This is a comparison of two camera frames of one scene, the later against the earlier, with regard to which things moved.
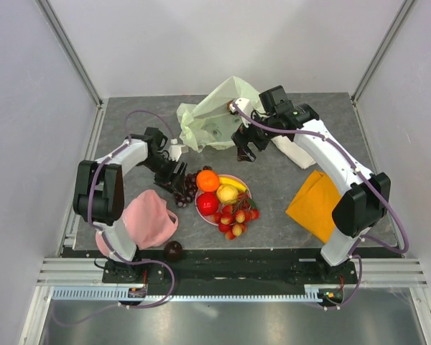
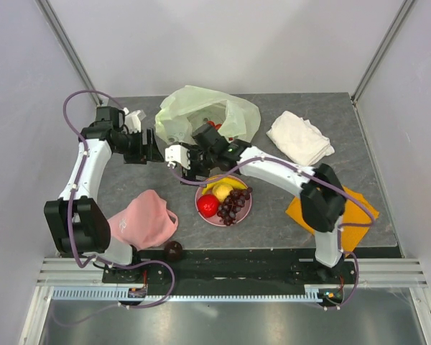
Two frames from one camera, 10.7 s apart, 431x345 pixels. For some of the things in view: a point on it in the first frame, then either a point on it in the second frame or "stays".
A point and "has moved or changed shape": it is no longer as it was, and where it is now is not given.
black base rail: [231, 267] stays
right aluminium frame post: [383, 48] stays
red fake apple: [207, 203] stays
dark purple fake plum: [173, 251] stays
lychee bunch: [233, 219] → [217, 126]
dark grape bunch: [190, 188] → [233, 204]
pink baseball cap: [149, 220] stays
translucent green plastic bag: [210, 123] has moved or changed shape
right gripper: [242, 136] → [189, 175]
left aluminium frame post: [67, 48] stays
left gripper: [172, 180] → [149, 152]
